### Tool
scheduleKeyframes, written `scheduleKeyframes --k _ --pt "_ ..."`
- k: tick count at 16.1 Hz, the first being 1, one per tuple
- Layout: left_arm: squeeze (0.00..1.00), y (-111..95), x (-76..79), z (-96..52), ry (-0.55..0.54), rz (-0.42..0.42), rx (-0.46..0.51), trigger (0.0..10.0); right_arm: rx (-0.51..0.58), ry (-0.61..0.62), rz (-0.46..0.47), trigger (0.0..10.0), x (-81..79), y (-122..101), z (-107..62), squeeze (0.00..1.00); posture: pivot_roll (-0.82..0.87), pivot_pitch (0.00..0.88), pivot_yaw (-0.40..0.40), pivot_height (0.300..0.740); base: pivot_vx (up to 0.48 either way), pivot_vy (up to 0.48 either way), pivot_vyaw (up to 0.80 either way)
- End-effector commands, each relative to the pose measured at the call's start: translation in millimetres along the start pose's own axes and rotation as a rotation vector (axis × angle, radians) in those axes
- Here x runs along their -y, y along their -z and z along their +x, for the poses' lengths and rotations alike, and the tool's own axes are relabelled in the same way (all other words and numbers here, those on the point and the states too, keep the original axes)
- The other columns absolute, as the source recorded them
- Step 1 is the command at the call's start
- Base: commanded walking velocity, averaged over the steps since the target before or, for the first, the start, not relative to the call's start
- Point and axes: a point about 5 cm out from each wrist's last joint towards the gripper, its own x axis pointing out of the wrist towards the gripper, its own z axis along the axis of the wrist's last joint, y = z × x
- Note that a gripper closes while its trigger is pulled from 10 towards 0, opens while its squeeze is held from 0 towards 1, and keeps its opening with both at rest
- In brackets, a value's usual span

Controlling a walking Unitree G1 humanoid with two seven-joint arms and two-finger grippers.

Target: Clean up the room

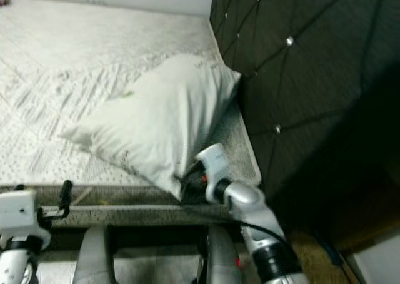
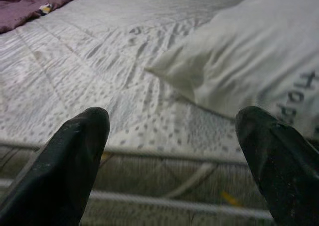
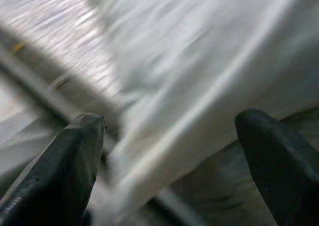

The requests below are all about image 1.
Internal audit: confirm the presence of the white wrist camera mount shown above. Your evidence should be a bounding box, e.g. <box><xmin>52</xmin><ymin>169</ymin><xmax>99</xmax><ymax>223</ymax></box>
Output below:
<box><xmin>0</xmin><ymin>190</ymin><xmax>38</xmax><ymax>250</ymax></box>
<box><xmin>196</xmin><ymin>143</ymin><xmax>233</xmax><ymax>200</ymax></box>

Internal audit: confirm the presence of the dark tufted headboard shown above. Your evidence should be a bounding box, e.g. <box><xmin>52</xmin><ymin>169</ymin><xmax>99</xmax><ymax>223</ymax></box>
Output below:
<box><xmin>209</xmin><ymin>0</ymin><xmax>400</xmax><ymax>247</ymax></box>

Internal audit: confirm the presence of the white pillow green tree print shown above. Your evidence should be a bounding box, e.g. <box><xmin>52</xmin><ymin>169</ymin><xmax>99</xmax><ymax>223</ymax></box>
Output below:
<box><xmin>61</xmin><ymin>53</ymin><xmax>241</xmax><ymax>200</ymax></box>

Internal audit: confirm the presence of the silver robot leg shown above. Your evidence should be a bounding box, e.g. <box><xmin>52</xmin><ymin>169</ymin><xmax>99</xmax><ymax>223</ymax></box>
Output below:
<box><xmin>72</xmin><ymin>226</ymin><xmax>116</xmax><ymax>284</ymax></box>
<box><xmin>197</xmin><ymin>225</ymin><xmax>244</xmax><ymax>284</ymax></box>

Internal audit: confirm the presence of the dark bed frame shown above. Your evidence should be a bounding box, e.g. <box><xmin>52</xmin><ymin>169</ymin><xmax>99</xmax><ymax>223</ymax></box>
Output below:
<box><xmin>0</xmin><ymin>225</ymin><xmax>232</xmax><ymax>250</ymax></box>

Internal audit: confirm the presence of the silver robot right leg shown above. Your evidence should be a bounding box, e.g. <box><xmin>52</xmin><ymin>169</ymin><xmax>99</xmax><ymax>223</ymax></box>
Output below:
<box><xmin>197</xmin><ymin>225</ymin><xmax>244</xmax><ymax>284</ymax></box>

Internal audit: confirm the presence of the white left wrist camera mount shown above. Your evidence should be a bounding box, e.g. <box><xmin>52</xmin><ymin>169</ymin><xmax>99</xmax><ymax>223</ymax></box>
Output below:
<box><xmin>0</xmin><ymin>190</ymin><xmax>38</xmax><ymax>250</ymax></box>

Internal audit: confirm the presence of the silver robot left leg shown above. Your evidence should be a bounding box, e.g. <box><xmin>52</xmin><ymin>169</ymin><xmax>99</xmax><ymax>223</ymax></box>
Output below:
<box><xmin>72</xmin><ymin>226</ymin><xmax>116</xmax><ymax>284</ymax></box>

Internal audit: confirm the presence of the grey quilted leaf-print mattress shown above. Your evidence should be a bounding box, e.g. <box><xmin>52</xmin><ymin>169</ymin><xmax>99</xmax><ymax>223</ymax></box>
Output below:
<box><xmin>0</xmin><ymin>0</ymin><xmax>262</xmax><ymax>225</ymax></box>

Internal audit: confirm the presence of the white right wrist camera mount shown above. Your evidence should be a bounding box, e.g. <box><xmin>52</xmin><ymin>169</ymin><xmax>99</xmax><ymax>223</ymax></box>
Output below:
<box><xmin>196</xmin><ymin>143</ymin><xmax>233</xmax><ymax>200</ymax></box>

